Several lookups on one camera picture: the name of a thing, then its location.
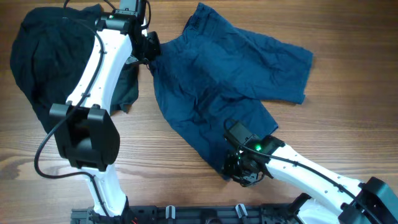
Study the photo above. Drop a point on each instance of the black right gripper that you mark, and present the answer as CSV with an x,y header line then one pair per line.
x,y
227,165

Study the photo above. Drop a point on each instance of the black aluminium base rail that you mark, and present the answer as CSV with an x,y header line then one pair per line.
x,y
240,213

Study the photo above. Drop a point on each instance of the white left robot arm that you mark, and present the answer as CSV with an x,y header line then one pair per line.
x,y
84,131

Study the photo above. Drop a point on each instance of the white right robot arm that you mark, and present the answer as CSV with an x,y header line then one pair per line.
x,y
327,196

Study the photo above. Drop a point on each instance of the black garment with logo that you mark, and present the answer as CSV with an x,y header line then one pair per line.
x,y
50,54

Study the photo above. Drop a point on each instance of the navy blue shorts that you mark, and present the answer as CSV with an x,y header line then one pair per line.
x,y
215,71

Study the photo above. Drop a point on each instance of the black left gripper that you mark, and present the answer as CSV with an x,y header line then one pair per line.
x,y
155,51

